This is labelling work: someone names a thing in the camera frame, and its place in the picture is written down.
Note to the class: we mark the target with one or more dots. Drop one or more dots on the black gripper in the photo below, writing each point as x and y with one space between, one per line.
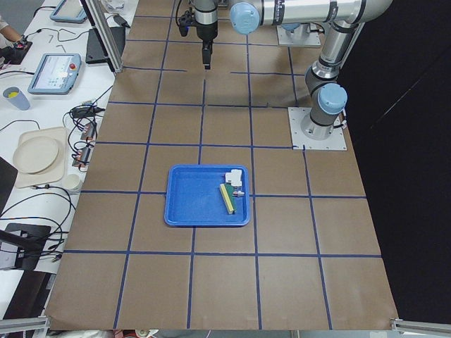
206 32

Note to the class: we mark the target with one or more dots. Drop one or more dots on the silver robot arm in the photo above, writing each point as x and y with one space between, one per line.
294 20
206 23

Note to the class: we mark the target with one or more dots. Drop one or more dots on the teach pendant with red button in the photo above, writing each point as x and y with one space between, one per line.
55 74

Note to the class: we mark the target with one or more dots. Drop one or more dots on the white circuit breaker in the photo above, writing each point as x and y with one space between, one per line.
234 178

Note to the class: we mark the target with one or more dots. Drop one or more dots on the green yellow terminal block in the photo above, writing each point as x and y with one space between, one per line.
228 193

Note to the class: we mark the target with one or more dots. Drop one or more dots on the blue plastic tray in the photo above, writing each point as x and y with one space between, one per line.
193 197

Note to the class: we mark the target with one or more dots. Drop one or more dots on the white paper cup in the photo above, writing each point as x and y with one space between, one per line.
72 183

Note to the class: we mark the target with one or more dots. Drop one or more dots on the beige tray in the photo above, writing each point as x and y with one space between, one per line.
56 170

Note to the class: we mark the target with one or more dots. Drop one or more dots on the beige plate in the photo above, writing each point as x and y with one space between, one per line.
35 155

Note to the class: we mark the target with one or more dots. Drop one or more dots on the blue cup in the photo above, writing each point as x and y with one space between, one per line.
16 97

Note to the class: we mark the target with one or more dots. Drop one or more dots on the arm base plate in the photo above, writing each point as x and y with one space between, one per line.
300 141
302 35

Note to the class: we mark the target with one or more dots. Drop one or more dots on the aluminium frame column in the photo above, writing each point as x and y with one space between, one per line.
99 24

